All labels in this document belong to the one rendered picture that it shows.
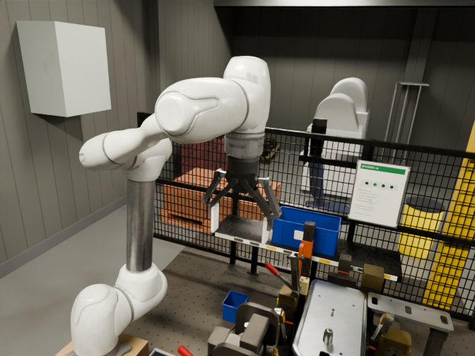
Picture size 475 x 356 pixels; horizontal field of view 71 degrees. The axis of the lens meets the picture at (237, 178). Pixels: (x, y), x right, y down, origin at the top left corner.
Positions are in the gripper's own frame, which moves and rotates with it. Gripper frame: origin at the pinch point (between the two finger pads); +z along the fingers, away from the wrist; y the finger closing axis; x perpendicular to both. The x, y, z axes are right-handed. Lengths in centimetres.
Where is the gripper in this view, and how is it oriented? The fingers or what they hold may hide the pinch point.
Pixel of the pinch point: (239, 232)
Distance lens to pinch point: 84.9
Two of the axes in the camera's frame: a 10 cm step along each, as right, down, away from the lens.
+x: 3.7, -3.0, 8.8
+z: -0.4, 9.4, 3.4
